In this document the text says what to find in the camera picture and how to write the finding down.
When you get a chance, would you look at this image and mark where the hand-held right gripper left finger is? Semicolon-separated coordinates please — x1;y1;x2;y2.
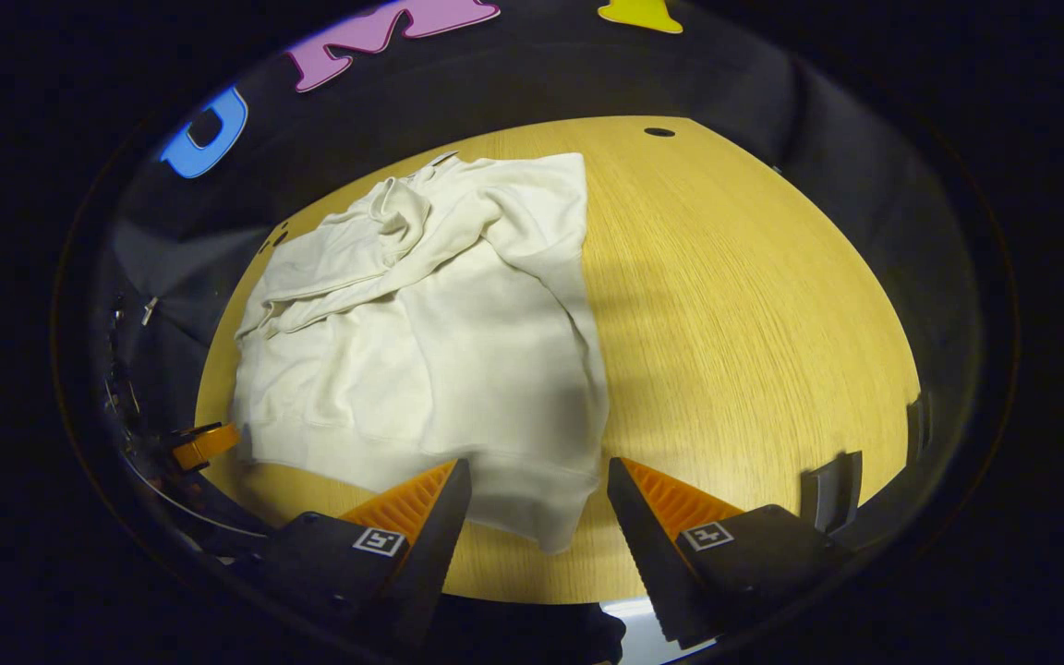
236;459;474;652

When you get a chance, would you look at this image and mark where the dark grey table clamp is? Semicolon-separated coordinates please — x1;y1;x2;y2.
800;451;864;535
906;393;935;463

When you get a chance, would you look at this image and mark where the white sweatshirt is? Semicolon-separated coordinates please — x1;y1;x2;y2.
230;152;611;555

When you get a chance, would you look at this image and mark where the black backdrop cloth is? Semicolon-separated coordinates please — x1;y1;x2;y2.
89;0;985;518

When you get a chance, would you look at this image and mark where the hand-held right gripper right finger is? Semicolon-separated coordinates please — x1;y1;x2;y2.
606;457;856;650

